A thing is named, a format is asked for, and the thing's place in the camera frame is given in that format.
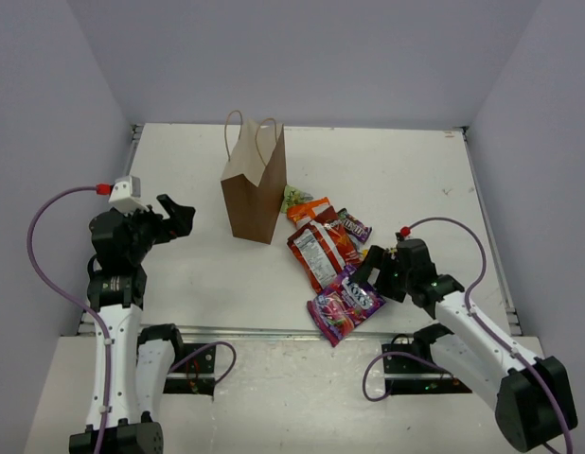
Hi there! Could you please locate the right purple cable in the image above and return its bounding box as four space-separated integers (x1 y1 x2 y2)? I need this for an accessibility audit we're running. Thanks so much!
362 217 577 454

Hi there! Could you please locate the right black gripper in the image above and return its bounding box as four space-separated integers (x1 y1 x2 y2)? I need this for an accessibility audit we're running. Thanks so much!
348 244 414 302

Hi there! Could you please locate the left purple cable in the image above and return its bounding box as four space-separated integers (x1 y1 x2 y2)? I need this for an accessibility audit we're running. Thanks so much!
26 184 237 454

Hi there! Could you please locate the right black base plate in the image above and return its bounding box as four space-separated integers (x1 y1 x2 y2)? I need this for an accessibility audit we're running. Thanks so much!
382 356 471 395

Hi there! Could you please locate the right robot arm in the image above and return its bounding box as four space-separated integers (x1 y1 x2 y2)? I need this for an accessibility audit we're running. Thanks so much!
350 238 577 453

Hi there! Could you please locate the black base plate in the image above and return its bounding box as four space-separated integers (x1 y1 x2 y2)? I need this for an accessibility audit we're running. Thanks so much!
164 346 216 396
382 356 471 395

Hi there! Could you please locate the red Doritos chip bag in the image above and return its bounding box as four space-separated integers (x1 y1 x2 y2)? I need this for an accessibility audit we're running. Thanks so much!
287 205 364 293

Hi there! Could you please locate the orange Reese's packet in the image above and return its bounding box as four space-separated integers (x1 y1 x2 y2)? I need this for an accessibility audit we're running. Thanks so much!
287 197 330 226

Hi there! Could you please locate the green candy packet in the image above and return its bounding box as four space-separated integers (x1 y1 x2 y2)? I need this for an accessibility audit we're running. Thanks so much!
280 185 313 214

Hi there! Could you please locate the purple Fox's candy bag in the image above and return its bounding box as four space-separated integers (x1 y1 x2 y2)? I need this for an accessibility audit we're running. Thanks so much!
307 265 386 347

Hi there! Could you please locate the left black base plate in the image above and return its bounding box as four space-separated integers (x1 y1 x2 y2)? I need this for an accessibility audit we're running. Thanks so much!
164 346 216 396

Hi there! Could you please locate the brown M&M's packet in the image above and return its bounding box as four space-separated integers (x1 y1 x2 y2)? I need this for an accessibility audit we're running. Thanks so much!
337 208 372 244

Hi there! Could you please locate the brown paper bag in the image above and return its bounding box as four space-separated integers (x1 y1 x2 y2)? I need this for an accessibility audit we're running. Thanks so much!
221 117 287 244

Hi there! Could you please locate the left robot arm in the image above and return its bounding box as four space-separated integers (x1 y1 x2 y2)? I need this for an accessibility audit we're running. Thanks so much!
69 194 195 453

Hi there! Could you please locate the purple cable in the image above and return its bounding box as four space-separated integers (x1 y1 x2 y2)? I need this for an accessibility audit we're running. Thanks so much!
362 217 577 454
26 184 237 454

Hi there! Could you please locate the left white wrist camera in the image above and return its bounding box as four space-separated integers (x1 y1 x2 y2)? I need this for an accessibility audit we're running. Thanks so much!
108 175 149 215

